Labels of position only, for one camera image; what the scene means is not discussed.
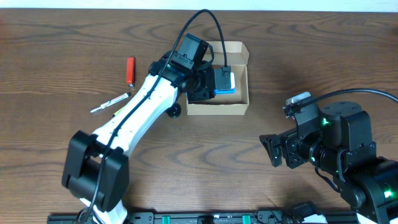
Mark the brown cardboard box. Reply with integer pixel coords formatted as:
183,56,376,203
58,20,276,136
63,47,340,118
187,41,249,115

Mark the black correction tape dispenser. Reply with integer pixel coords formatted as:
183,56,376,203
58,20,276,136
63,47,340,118
165,103,181,118

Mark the red stapler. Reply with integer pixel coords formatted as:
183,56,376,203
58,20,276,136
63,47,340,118
126,57,135,87

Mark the yellow highlighter with dark cap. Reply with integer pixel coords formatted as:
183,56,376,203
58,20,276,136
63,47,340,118
113,106,124,117

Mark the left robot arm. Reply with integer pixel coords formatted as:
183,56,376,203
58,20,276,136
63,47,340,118
62,34,235,223

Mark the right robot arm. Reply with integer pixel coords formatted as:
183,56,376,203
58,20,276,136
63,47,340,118
259,96,397,223

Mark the black capped white marker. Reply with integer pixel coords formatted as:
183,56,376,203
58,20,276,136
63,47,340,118
90,92,131,114

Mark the right black cable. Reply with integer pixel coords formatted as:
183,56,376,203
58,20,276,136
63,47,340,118
290,88,398,110

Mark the black mounting rail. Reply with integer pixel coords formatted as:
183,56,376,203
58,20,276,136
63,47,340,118
46,208,360,224

